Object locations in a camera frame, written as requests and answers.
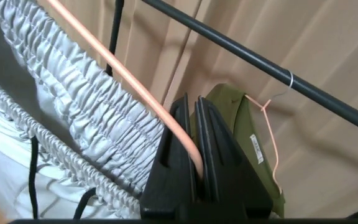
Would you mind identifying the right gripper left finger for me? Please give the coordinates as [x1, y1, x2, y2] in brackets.
[139, 92, 198, 219]

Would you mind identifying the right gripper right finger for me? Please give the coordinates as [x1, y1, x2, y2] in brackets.
[194, 95, 274, 219]

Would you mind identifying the beige curtain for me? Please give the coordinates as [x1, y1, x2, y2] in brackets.
[37, 0, 358, 218]

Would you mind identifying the green long-sleeved shirt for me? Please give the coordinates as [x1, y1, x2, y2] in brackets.
[190, 83, 287, 218]

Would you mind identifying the pale grey garment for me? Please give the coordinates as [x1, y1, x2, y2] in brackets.
[0, 0, 167, 220]

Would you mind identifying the pink clothes hanger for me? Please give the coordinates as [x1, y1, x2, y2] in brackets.
[244, 70, 294, 195]
[46, 0, 204, 180]

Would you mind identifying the black clothes rack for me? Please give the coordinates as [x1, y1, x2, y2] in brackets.
[105, 0, 358, 138]

